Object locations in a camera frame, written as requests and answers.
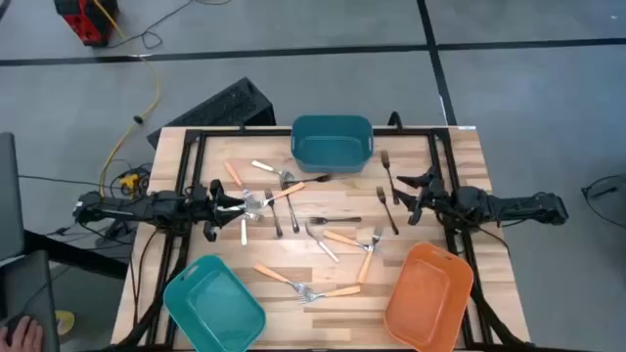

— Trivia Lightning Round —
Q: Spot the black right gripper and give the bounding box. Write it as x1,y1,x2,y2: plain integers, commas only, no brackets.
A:
392,164,461,227

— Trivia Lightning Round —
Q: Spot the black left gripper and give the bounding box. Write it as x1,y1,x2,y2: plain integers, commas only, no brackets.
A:
183,179,248,242

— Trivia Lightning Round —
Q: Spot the white-handled silver fork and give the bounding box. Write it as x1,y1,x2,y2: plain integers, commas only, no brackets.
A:
250,159,297,181
239,210,255,247
303,220,340,264
222,203,265,222

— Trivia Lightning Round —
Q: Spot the black metal fork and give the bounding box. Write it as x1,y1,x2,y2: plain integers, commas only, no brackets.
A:
308,215,364,226
278,175,301,235
282,173,333,187
263,188,285,240
380,149,401,206
375,185,400,237

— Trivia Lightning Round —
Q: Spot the orange-handled silver fork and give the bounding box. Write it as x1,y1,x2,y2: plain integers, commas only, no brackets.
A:
252,263,314,297
258,181,307,209
355,225,385,286
322,229,383,255
296,285,362,305
223,160,260,205

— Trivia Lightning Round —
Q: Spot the dark teal deep bin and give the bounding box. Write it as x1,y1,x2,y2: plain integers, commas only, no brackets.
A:
291,114,376,175

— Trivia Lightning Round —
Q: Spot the yellow power plug block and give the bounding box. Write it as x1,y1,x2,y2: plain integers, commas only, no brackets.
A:
118,171,143,191

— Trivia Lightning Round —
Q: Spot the green-teal shallow tray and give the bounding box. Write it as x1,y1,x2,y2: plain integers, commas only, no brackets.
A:
162,253,268,352

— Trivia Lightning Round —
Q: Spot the orange shallow tray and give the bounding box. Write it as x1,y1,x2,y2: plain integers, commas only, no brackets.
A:
383,242,475,352

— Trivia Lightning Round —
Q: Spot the black floor beam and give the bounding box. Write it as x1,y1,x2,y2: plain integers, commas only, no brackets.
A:
22,228,129,281

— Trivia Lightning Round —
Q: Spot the yellow round floor sticker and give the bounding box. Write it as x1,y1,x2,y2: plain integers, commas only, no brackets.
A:
54,310,76,337

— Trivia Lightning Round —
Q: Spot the dark grey desk top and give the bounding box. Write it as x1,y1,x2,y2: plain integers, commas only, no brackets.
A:
0,248,61,352

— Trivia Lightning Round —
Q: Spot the grey flat panel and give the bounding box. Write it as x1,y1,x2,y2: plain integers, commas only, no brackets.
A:
0,131,25,263

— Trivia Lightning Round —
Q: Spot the red and black equipment case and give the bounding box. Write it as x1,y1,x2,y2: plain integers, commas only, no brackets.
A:
52,0,120,48

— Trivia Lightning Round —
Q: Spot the person's hand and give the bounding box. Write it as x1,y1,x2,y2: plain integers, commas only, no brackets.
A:
0,315,46,352

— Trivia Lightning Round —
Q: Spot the black aluminium table frame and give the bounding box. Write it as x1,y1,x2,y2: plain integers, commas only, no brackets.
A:
112,124,534,352

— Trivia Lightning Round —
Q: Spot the yellow extension cable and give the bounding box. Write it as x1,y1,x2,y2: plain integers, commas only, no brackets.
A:
91,0,163,197

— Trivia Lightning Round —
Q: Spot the thin black floor cable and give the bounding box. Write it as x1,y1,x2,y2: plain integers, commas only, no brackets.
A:
18,174,107,187
105,0,234,50

